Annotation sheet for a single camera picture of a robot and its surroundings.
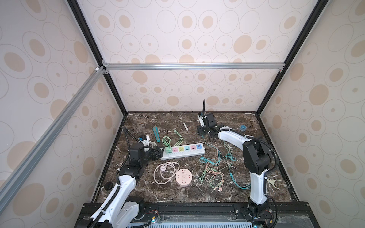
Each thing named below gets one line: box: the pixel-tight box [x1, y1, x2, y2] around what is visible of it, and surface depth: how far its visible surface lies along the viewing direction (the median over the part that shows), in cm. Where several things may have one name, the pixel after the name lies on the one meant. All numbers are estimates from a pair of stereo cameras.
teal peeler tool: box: [153, 126, 161, 143], surface depth 107 cm
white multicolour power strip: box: [160, 142, 206, 161], surface depth 96 cm
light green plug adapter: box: [164, 146, 173, 154], surface depth 92 cm
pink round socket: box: [175, 168, 193, 187], surface depth 85 cm
